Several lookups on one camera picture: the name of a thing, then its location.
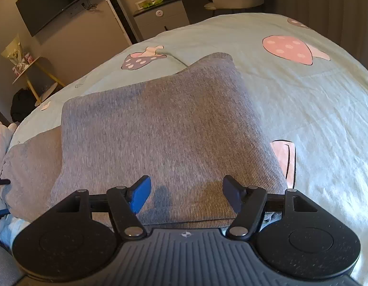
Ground grey drawer cabinet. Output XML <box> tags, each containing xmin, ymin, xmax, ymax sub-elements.
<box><xmin>133</xmin><ymin>0</ymin><xmax>190</xmax><ymax>40</ymax></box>

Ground black bag on floor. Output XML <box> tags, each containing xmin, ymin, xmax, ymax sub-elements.
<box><xmin>10</xmin><ymin>88</ymin><xmax>36</xmax><ymax>123</ymax></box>

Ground white tall door panel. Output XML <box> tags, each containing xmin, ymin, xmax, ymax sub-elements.
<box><xmin>105</xmin><ymin>0</ymin><xmax>141</xmax><ymax>45</ymax></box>

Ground flower bouquet on table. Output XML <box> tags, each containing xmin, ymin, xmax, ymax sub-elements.
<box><xmin>1</xmin><ymin>35</ymin><xmax>34</xmax><ymax>76</ymax></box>

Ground grey sweatpants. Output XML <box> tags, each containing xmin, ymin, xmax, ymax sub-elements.
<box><xmin>0</xmin><ymin>53</ymin><xmax>287</xmax><ymax>228</ymax></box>

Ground yellow-legged side table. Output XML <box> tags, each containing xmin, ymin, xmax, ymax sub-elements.
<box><xmin>12</xmin><ymin>56</ymin><xmax>66</xmax><ymax>107</ymax></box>

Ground light blue mushroom bedspread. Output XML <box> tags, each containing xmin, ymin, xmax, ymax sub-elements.
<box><xmin>0</xmin><ymin>14</ymin><xmax>368</xmax><ymax>285</ymax></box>

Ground white pillow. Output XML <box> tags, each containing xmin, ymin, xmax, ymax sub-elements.
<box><xmin>0</xmin><ymin>122</ymin><xmax>17</xmax><ymax>172</ymax></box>

